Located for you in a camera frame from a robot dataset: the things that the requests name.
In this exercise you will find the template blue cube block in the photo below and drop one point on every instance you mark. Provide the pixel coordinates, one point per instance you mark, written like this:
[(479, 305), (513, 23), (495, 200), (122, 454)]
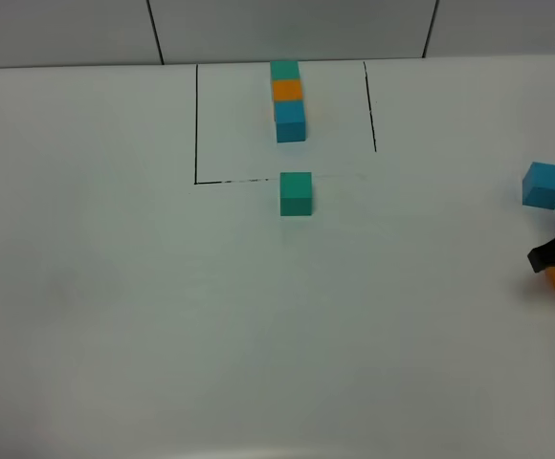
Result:
[(290, 121)]

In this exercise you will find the template orange cube block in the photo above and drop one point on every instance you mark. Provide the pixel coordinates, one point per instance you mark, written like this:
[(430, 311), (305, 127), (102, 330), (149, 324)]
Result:
[(287, 90)]

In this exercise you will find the template green cube block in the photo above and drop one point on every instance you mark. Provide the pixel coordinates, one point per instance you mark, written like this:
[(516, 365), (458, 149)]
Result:
[(284, 70)]

